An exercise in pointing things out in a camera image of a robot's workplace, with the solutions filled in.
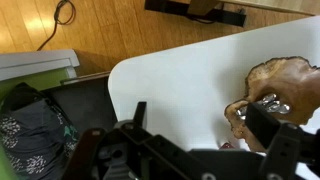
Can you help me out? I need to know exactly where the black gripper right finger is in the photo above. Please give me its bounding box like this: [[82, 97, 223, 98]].
[[244, 102, 282, 150]]

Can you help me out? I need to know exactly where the maroon toy wagon with wheels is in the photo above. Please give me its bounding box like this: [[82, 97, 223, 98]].
[[219, 142, 236, 150]]

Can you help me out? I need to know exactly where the white storage bin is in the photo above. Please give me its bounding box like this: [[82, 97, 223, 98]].
[[0, 49, 81, 82]]

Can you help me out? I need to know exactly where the silver metal spoon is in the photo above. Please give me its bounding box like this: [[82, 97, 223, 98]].
[[235, 105, 249, 120], [266, 103, 292, 115], [255, 93, 278, 106]]

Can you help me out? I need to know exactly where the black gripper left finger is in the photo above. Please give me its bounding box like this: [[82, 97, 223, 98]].
[[133, 101, 148, 130]]

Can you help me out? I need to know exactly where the black floor base bar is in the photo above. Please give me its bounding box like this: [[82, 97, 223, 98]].
[[144, 0, 248, 28]]

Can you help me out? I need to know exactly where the dark bench seat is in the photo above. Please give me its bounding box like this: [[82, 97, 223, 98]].
[[43, 71, 119, 135]]

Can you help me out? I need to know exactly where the wooden furniture leg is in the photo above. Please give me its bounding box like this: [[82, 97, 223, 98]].
[[187, 0, 222, 16]]

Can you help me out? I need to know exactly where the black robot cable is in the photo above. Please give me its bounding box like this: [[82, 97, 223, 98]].
[[36, 0, 77, 52]]

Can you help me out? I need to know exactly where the brown wood slab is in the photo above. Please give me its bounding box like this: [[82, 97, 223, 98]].
[[224, 56, 320, 153]]

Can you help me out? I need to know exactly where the black fabric bundle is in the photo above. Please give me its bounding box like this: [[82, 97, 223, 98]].
[[2, 82, 46, 112]]

